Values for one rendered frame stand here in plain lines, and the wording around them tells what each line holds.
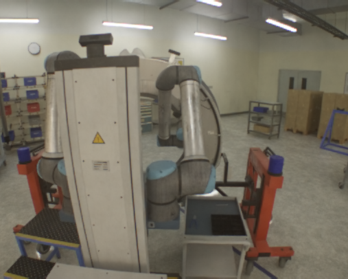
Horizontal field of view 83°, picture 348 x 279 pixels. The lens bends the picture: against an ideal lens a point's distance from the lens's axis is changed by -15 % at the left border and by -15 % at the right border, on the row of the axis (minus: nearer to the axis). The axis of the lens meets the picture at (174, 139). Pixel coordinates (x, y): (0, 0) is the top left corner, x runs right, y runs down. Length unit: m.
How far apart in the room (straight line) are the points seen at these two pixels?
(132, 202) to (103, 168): 0.19
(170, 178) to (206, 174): 0.17
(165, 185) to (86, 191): 0.36
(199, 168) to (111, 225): 0.50
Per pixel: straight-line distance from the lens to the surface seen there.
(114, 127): 0.91
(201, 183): 1.09
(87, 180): 1.04
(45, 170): 1.36
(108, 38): 0.92
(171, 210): 1.16
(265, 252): 2.21
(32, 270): 1.98
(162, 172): 1.05
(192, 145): 1.14
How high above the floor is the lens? 1.70
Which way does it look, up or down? 16 degrees down
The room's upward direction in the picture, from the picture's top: straight up
